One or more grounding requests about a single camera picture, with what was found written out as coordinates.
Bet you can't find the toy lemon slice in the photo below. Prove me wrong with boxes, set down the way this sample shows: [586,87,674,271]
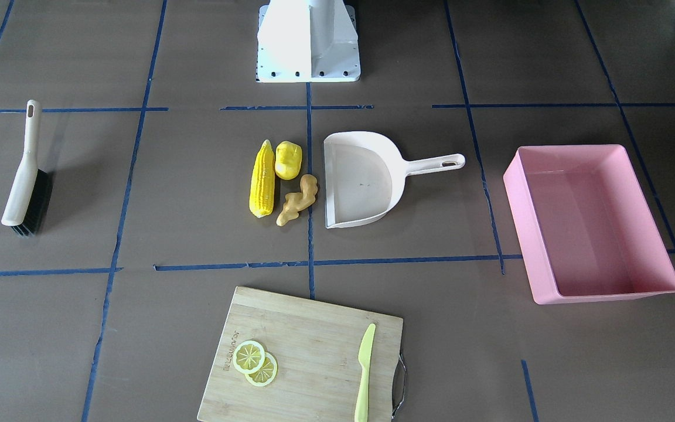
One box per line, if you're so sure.
[244,352,278,387]
[232,339,266,375]

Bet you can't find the white brush with black bristles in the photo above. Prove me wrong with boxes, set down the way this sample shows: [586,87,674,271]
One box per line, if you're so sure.
[1,100,52,237]

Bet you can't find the tan toy ginger root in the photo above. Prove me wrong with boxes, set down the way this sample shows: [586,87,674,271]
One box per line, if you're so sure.
[276,174,318,227]

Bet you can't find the light green plastic knife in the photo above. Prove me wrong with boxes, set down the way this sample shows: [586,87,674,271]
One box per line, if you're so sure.
[353,323,377,421]

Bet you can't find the beige plastic dustpan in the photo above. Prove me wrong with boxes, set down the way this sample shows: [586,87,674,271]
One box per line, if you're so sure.
[322,131,466,229]

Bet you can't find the yellow toy pepper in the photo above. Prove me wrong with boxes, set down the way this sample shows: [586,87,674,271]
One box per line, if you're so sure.
[274,141,302,180]

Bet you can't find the yellow toy corn cob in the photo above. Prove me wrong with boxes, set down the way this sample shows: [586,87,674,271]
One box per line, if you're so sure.
[249,139,275,218]

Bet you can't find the front toy lemon slice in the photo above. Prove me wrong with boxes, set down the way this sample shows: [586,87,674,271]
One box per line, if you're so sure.
[232,339,266,375]

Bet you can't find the rear toy lemon slice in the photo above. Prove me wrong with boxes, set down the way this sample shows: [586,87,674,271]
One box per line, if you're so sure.
[244,352,278,387]

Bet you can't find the bamboo cutting board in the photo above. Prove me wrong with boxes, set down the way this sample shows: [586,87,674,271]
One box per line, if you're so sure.
[197,287,404,421]

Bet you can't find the pink plastic bin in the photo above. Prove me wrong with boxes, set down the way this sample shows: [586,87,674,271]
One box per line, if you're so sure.
[503,144,675,305]

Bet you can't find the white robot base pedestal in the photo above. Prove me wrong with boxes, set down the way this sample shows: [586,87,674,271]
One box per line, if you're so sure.
[255,1,362,83]

